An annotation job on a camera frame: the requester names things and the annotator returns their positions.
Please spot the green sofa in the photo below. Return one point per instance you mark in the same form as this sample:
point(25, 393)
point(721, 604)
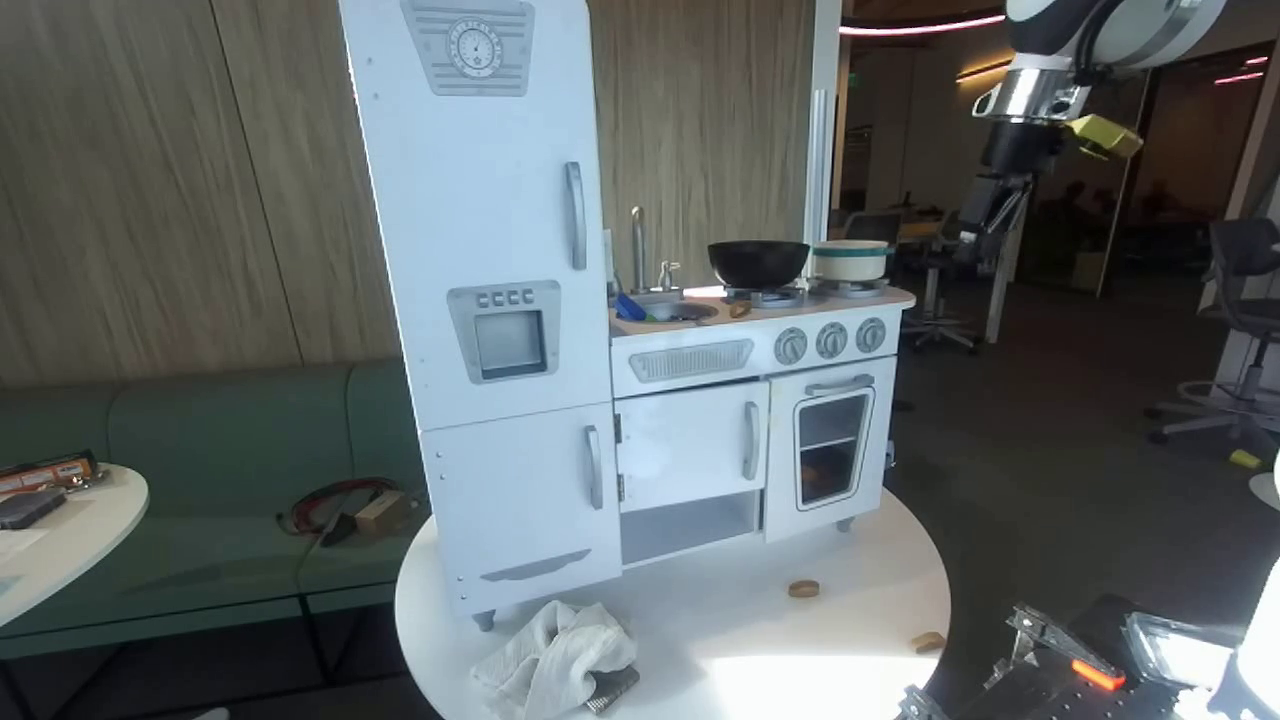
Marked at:
point(200, 443)

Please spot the white pillar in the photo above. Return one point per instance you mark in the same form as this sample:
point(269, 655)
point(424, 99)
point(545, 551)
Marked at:
point(826, 121)

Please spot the white oven door with window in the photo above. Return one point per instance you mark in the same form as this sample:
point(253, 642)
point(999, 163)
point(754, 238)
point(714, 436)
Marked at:
point(873, 453)

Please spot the black bowl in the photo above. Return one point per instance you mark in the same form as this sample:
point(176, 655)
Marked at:
point(759, 260)

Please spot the white leg wooden desk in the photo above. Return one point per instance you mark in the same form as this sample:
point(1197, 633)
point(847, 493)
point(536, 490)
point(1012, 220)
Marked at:
point(1000, 295)

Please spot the white cupboard door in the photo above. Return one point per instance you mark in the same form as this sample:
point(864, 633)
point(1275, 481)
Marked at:
point(683, 443)

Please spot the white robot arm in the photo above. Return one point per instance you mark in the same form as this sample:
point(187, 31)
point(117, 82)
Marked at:
point(1135, 27)

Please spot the black device with orange tab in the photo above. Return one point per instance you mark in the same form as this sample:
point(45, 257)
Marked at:
point(1067, 664)

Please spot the white side table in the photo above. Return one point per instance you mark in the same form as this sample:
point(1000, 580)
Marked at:
point(64, 544)

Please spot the flat black device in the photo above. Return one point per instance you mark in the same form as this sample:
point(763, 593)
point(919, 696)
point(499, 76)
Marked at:
point(31, 509)

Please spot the white toy kitchen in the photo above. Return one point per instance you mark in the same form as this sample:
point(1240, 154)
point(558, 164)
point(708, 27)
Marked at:
point(493, 203)

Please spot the crumpled white cloth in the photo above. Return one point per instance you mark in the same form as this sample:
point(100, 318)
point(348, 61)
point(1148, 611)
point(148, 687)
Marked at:
point(563, 660)

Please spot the blue sponge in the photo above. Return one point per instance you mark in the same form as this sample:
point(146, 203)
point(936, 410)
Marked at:
point(629, 310)

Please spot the large white fridge door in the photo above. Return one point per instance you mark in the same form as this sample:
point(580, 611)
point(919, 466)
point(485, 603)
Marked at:
point(481, 173)

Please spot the round white table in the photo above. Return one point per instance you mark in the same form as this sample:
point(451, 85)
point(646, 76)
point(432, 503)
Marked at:
point(747, 655)

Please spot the grey stove knob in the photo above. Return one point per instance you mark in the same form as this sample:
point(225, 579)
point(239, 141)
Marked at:
point(870, 332)
point(790, 346)
point(832, 336)

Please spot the pink ceiling light strip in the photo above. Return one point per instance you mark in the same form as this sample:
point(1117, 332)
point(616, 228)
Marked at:
point(920, 27)

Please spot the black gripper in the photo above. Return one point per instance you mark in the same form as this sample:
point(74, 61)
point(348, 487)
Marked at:
point(1022, 163)

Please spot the tan wrist camera box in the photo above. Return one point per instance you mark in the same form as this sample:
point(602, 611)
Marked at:
point(1106, 132)

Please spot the silver toy faucet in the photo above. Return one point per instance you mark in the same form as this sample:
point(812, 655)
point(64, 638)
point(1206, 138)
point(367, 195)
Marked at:
point(637, 246)

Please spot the small white fridge door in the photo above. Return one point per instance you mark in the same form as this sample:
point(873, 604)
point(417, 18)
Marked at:
point(520, 505)

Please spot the white pot green stripe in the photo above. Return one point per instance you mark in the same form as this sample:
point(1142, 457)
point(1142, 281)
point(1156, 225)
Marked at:
point(848, 260)

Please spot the round cork disc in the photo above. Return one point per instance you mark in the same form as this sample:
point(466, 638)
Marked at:
point(802, 590)
point(931, 642)

